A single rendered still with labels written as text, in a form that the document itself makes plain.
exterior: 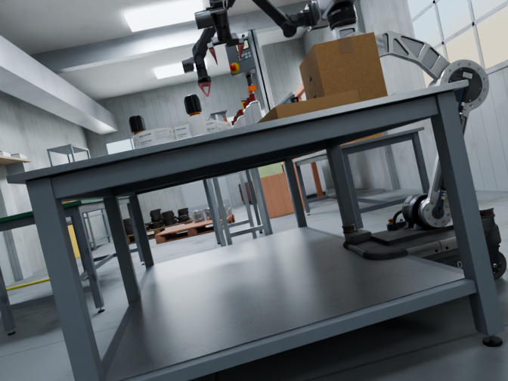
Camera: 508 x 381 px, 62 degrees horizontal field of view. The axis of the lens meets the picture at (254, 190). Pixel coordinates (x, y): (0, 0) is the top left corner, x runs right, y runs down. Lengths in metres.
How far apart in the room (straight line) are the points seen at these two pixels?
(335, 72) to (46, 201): 1.08
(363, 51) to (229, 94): 10.15
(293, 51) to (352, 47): 8.55
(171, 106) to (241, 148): 10.57
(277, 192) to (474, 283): 5.13
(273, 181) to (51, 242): 5.39
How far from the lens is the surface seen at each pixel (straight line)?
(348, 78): 1.67
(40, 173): 1.19
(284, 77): 10.04
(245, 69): 2.50
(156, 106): 11.79
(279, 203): 6.44
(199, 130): 2.21
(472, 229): 1.46
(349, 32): 2.18
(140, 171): 1.18
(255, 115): 2.08
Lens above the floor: 0.69
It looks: 2 degrees down
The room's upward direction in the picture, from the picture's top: 13 degrees counter-clockwise
